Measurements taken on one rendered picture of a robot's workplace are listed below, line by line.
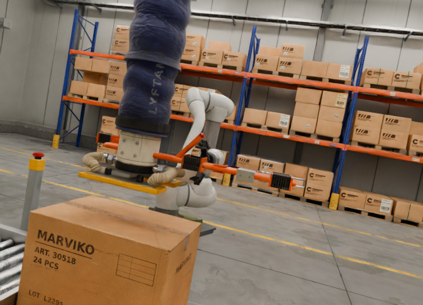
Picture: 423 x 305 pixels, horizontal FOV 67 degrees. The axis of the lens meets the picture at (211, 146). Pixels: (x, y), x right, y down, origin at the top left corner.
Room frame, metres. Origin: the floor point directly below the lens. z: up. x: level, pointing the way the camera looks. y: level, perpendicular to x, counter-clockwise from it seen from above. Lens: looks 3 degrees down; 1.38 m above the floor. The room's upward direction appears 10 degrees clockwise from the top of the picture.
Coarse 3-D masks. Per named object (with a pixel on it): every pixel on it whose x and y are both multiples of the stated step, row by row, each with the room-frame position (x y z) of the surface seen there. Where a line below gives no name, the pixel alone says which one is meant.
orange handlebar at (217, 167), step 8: (104, 144) 1.35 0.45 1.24; (112, 144) 1.34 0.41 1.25; (160, 152) 1.34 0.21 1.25; (168, 160) 1.29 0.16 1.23; (176, 160) 1.28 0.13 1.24; (208, 168) 1.25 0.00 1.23; (216, 168) 1.24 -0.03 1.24; (224, 168) 1.24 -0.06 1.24; (232, 168) 1.27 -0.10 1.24; (256, 176) 1.21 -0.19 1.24; (264, 176) 1.20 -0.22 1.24
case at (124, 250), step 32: (32, 224) 1.23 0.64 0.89; (64, 224) 1.19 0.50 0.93; (96, 224) 1.21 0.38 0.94; (128, 224) 1.28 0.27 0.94; (160, 224) 1.35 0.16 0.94; (192, 224) 1.43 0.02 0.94; (32, 256) 1.22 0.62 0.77; (64, 256) 1.19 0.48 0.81; (96, 256) 1.16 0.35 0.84; (128, 256) 1.13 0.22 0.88; (160, 256) 1.10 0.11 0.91; (192, 256) 1.41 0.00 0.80; (32, 288) 1.22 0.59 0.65; (64, 288) 1.18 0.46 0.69; (96, 288) 1.15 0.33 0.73; (128, 288) 1.12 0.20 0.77; (160, 288) 1.09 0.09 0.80
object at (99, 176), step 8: (80, 176) 1.24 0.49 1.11; (88, 176) 1.23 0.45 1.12; (96, 176) 1.22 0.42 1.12; (104, 176) 1.23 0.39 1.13; (112, 176) 1.24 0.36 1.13; (120, 176) 1.27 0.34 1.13; (112, 184) 1.21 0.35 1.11; (120, 184) 1.20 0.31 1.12; (128, 184) 1.19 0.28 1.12; (136, 184) 1.20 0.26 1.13; (144, 184) 1.21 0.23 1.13; (152, 192) 1.17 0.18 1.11; (160, 192) 1.20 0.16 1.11
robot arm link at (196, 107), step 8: (192, 104) 1.92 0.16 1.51; (200, 104) 1.92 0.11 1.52; (192, 112) 1.90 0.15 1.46; (200, 112) 1.87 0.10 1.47; (200, 120) 1.83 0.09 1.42; (192, 128) 1.80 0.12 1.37; (200, 128) 1.81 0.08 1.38; (192, 136) 1.77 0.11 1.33; (184, 144) 1.75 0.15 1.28; (184, 176) 1.58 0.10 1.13; (192, 176) 1.58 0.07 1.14; (184, 184) 1.61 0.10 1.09
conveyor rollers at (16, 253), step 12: (0, 240) 1.82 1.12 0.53; (12, 240) 1.81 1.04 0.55; (0, 252) 1.64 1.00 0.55; (12, 252) 1.69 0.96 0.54; (0, 264) 1.53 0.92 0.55; (12, 264) 1.59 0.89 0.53; (0, 276) 1.43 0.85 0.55; (12, 276) 1.48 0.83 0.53; (0, 288) 1.33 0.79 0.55; (12, 288) 1.38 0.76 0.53
